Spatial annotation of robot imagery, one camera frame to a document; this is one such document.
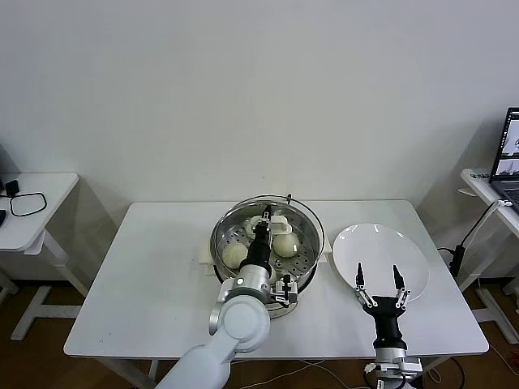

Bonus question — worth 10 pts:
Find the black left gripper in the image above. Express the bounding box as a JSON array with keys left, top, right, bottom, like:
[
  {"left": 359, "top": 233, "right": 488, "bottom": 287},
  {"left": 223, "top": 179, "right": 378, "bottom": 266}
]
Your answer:
[{"left": 245, "top": 204, "right": 273, "bottom": 271}]

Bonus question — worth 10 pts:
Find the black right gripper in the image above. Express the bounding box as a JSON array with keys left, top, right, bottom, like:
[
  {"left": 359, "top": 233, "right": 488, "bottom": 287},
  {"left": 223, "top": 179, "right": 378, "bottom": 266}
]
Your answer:
[{"left": 354, "top": 262, "right": 411, "bottom": 349}]

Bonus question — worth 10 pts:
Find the round glass pot lid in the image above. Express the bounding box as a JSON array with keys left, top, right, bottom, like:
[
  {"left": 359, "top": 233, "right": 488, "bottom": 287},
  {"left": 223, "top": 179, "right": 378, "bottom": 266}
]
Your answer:
[{"left": 214, "top": 194, "right": 327, "bottom": 285}]

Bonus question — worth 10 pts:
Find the stainless steel steamer basket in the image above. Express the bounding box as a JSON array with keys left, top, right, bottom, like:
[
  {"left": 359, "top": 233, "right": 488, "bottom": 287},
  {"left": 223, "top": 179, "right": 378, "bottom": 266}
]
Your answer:
[{"left": 209, "top": 201, "right": 321, "bottom": 303}]

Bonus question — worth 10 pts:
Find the round white plate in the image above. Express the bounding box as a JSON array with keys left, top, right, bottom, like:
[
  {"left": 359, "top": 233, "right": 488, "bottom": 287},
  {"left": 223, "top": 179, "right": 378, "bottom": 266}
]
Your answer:
[{"left": 332, "top": 223, "right": 430, "bottom": 303}]

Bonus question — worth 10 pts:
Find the white desk with label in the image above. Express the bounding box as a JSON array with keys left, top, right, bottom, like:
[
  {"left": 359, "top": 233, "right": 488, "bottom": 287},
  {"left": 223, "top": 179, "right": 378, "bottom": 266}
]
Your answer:
[{"left": 460, "top": 167, "right": 519, "bottom": 345}]

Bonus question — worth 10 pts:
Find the open laptop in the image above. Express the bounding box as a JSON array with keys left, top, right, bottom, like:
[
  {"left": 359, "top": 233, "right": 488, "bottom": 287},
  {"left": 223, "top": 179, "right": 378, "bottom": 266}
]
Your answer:
[{"left": 488, "top": 106, "right": 519, "bottom": 215}]

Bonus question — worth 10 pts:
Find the white side table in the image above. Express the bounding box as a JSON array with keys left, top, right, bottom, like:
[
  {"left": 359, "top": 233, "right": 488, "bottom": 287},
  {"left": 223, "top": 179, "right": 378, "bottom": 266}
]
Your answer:
[{"left": 0, "top": 173, "right": 95, "bottom": 342}]

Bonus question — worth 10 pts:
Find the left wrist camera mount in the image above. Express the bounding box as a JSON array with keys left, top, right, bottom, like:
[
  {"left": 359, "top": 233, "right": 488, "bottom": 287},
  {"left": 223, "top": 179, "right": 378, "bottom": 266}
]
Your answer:
[{"left": 269, "top": 274, "right": 300, "bottom": 309}]

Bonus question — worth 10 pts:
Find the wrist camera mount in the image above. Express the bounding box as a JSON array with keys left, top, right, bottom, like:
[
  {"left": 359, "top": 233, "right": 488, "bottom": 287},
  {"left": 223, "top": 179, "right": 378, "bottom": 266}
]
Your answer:
[
  {"left": 269, "top": 274, "right": 300, "bottom": 309},
  {"left": 363, "top": 357, "right": 423, "bottom": 380}
]

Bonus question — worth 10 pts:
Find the black cable with clamp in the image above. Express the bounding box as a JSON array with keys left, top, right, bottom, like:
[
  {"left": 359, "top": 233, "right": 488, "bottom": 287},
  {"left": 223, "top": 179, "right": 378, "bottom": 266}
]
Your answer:
[{"left": 436, "top": 201, "right": 500, "bottom": 279}]

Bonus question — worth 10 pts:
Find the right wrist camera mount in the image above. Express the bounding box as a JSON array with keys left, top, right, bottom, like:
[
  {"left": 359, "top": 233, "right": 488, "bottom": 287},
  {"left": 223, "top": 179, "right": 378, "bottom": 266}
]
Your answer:
[{"left": 363, "top": 357, "right": 423, "bottom": 380}]

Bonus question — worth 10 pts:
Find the black looped cable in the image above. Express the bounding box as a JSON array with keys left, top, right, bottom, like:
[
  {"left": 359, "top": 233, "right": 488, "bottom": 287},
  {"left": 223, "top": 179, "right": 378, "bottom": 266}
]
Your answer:
[{"left": 8, "top": 193, "right": 47, "bottom": 218}]

